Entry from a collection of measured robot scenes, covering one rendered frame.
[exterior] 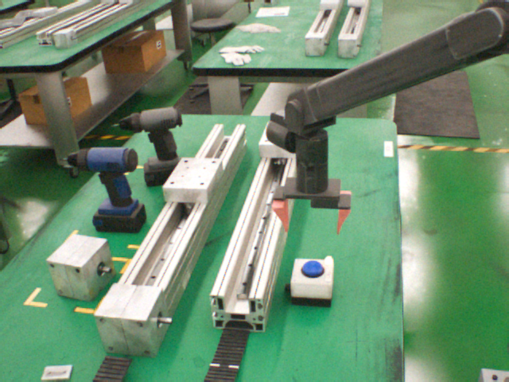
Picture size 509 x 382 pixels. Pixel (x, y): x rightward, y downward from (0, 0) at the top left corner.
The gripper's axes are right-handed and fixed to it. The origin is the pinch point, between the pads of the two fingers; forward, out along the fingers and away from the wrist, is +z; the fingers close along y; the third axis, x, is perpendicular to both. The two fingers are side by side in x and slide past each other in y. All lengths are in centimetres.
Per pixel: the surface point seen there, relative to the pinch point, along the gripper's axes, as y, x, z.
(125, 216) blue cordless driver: 48, -18, 12
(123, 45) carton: 190, -336, 51
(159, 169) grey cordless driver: 48, -43, 12
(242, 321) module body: 12.2, 12.2, 13.7
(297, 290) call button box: 2.7, 4.2, 12.2
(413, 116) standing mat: -49, -290, 94
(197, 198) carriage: 29.0, -19.9, 6.7
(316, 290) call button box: -1.2, 4.2, 11.9
